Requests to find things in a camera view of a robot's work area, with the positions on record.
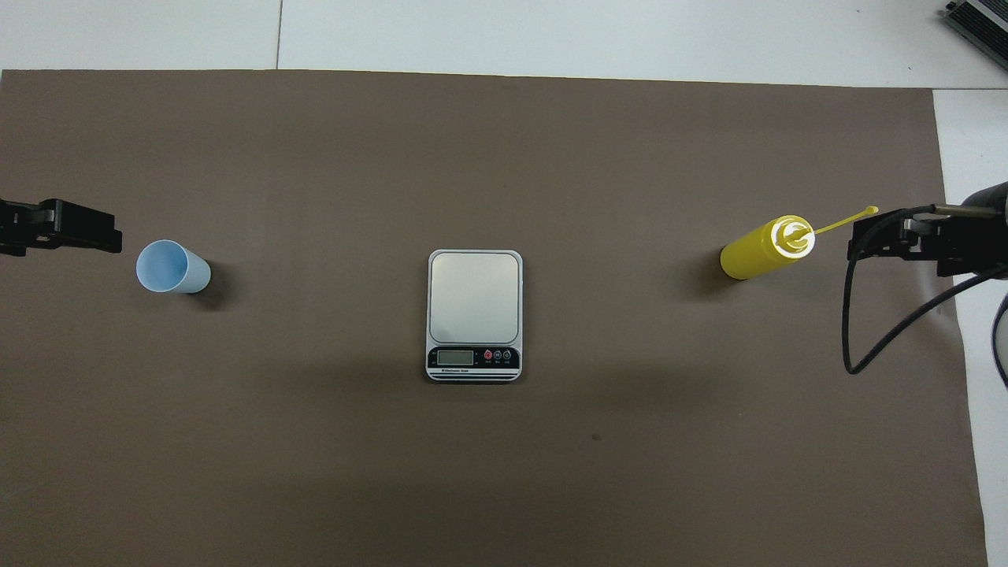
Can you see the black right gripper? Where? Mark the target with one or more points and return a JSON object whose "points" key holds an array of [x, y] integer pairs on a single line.
{"points": [[980, 244]]}

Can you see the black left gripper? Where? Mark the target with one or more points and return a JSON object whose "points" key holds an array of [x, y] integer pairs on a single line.
{"points": [[8, 228]]}

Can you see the light blue plastic cup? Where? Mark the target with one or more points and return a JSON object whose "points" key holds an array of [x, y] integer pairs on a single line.
{"points": [[161, 268]]}

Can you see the yellow squeeze seasoning bottle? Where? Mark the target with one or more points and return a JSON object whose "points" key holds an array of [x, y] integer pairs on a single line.
{"points": [[752, 253]]}

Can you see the silver digital kitchen scale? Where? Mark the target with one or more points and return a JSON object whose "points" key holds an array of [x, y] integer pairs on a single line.
{"points": [[472, 295]]}

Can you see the grey finned metal device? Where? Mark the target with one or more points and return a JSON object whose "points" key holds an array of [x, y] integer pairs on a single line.
{"points": [[984, 20]]}

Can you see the brown table mat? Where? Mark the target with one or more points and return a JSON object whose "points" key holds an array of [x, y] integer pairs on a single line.
{"points": [[315, 157]]}

